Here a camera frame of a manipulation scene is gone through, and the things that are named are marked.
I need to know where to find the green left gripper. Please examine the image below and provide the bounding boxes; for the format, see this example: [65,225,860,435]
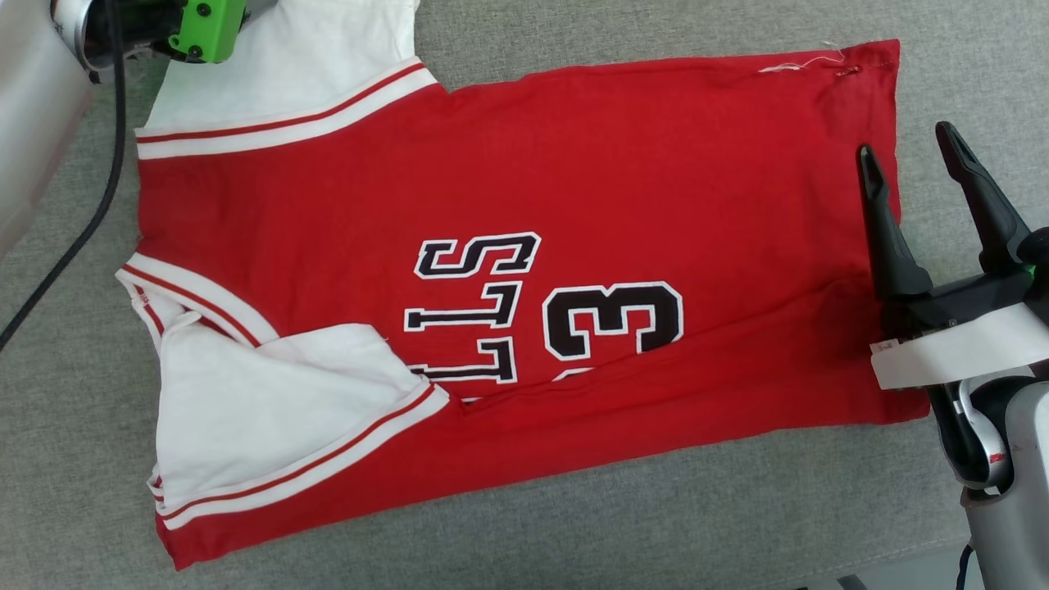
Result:
[168,0,249,66]

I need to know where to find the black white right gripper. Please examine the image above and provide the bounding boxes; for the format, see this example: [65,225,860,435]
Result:
[856,120,1049,392]

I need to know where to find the red and white basketball jersey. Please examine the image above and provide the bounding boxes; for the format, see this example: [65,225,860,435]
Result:
[115,0,933,573]

